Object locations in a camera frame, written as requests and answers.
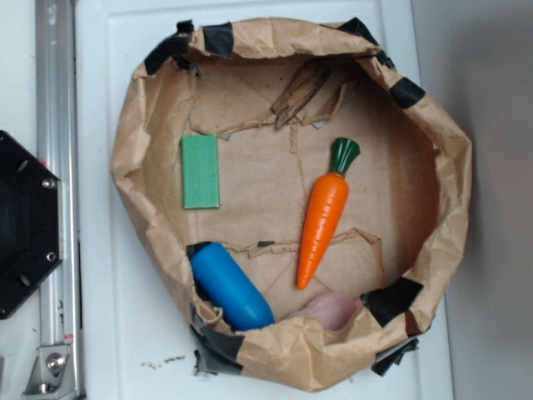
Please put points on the blue plastic capsule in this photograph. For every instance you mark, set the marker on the blue plastic capsule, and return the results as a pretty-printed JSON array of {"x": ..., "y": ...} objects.
[{"x": 225, "y": 283}]

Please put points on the brown paper bag tray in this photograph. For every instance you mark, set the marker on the brown paper bag tray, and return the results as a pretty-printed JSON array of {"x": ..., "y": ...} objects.
[{"x": 402, "y": 234}]

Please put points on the metal corner bracket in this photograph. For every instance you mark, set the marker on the metal corner bracket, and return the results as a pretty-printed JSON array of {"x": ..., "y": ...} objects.
[{"x": 52, "y": 375}]

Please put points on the black hexagonal base plate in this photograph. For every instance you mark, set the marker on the black hexagonal base plate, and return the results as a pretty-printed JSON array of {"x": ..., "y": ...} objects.
[{"x": 30, "y": 224}]

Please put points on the green rectangular block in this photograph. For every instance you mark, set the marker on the green rectangular block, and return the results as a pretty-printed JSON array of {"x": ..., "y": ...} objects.
[{"x": 200, "y": 172}]

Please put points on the orange toy carrot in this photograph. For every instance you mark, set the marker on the orange toy carrot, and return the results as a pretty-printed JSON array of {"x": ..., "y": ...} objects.
[{"x": 325, "y": 208}]

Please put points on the pink soft toy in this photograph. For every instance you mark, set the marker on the pink soft toy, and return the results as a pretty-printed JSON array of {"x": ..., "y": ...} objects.
[{"x": 333, "y": 309}]

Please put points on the brown wood chip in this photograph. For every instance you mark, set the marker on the brown wood chip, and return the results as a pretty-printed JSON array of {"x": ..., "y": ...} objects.
[{"x": 307, "y": 81}]

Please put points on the aluminium rail frame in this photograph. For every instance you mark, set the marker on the aluminium rail frame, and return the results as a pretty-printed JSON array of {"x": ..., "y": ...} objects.
[{"x": 60, "y": 299}]

